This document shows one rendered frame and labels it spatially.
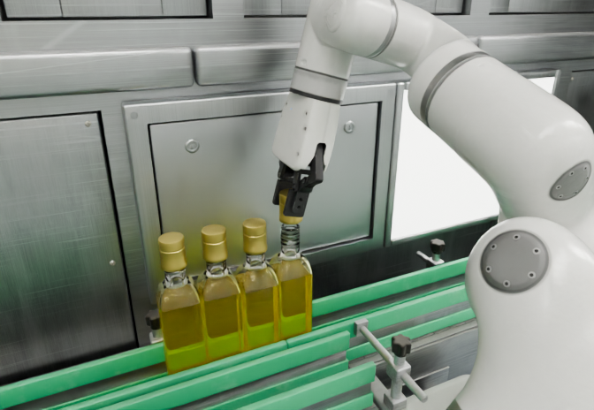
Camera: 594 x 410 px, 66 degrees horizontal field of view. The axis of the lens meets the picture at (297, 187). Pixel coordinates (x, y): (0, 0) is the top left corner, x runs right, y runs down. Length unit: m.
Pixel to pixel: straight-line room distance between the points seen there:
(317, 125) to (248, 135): 0.18
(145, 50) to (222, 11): 0.13
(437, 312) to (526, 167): 0.56
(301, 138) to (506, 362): 0.39
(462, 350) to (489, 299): 0.67
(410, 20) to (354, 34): 0.08
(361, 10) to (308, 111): 0.15
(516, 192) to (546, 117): 0.06
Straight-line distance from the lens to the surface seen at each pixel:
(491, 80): 0.41
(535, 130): 0.38
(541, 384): 0.31
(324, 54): 0.60
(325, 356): 0.77
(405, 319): 0.85
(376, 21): 0.54
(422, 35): 0.59
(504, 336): 0.31
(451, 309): 0.93
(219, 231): 0.64
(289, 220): 0.66
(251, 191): 0.78
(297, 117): 0.62
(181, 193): 0.75
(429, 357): 0.93
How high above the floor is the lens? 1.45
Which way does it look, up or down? 22 degrees down
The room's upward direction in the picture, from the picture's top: straight up
